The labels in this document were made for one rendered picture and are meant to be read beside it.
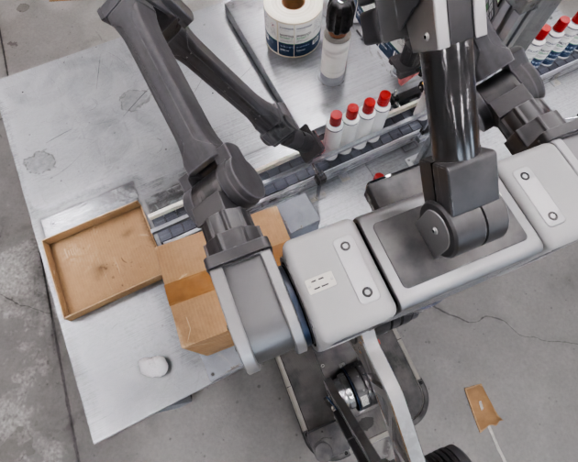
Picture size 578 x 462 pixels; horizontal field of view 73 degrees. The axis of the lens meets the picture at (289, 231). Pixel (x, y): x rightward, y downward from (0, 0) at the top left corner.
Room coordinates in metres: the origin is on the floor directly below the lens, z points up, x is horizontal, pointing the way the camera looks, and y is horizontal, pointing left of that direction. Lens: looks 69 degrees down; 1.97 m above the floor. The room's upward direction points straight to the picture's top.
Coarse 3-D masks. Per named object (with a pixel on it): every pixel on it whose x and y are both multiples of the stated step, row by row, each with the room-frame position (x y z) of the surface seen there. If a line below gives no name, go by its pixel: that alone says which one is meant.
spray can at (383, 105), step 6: (384, 90) 0.76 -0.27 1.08; (384, 96) 0.74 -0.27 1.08; (390, 96) 0.74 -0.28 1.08; (378, 102) 0.74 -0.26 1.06; (384, 102) 0.73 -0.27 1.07; (378, 108) 0.73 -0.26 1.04; (384, 108) 0.73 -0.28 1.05; (378, 114) 0.73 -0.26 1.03; (384, 114) 0.73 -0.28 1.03; (378, 120) 0.73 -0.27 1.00; (384, 120) 0.73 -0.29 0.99; (372, 126) 0.73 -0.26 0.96; (378, 126) 0.73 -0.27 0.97; (372, 132) 0.73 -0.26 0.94; (372, 138) 0.73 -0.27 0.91; (378, 138) 0.73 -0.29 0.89
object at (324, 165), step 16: (560, 64) 1.05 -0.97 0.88; (400, 128) 0.78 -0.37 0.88; (416, 128) 0.78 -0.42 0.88; (368, 144) 0.72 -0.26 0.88; (384, 144) 0.73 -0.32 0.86; (336, 160) 0.66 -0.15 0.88; (272, 176) 0.60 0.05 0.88; (288, 176) 0.60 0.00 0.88; (304, 176) 0.60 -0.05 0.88; (272, 192) 0.55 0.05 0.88; (160, 224) 0.44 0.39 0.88; (192, 224) 0.44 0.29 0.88
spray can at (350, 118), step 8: (352, 104) 0.71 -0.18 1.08; (344, 112) 0.72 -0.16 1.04; (352, 112) 0.69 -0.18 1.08; (344, 120) 0.69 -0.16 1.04; (352, 120) 0.69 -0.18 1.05; (344, 128) 0.69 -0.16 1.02; (352, 128) 0.68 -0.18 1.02; (344, 136) 0.68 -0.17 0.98; (352, 136) 0.68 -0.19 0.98; (344, 144) 0.68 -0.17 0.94; (344, 152) 0.68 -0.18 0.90
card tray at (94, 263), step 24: (120, 216) 0.49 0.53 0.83; (144, 216) 0.49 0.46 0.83; (48, 240) 0.40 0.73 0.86; (72, 240) 0.41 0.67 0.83; (96, 240) 0.41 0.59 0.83; (120, 240) 0.41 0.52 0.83; (144, 240) 0.41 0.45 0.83; (48, 264) 0.32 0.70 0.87; (72, 264) 0.33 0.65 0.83; (96, 264) 0.33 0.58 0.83; (120, 264) 0.33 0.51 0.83; (144, 264) 0.33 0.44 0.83; (72, 288) 0.26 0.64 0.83; (96, 288) 0.26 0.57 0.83; (120, 288) 0.26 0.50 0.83; (72, 312) 0.19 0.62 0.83
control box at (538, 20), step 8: (504, 0) 0.69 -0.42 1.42; (544, 0) 0.67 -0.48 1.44; (552, 0) 0.67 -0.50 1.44; (560, 0) 0.67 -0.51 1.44; (496, 8) 0.70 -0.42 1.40; (544, 8) 0.67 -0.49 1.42; (552, 8) 0.67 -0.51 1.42; (536, 16) 0.67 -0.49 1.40; (544, 16) 0.67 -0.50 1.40; (528, 24) 0.67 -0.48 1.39; (536, 24) 0.67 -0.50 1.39; (544, 24) 0.67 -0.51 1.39; (528, 32) 0.67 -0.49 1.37; (536, 32) 0.67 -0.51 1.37; (520, 40) 0.67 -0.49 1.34; (528, 40) 0.67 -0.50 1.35
